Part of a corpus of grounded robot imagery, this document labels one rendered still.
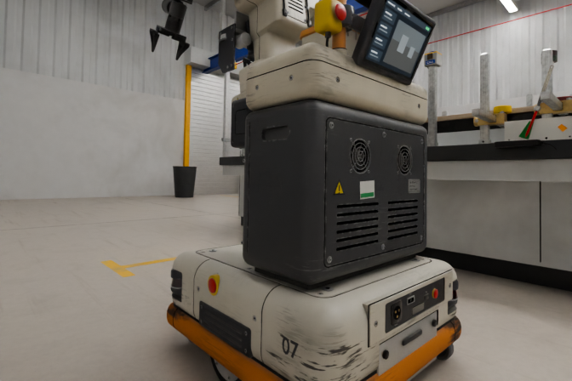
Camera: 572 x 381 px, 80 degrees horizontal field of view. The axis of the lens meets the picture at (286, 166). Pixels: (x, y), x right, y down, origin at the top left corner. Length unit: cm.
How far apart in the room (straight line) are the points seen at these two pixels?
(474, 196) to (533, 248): 37
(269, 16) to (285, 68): 45
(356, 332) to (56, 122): 773
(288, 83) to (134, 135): 781
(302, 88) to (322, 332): 47
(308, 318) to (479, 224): 161
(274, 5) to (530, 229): 164
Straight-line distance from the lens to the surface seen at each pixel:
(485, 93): 198
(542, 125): 189
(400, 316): 86
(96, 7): 896
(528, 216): 212
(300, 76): 74
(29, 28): 845
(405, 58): 98
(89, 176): 819
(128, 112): 850
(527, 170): 191
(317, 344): 69
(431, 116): 205
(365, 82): 86
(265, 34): 122
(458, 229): 222
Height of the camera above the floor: 52
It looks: 2 degrees up
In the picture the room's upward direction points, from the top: 1 degrees clockwise
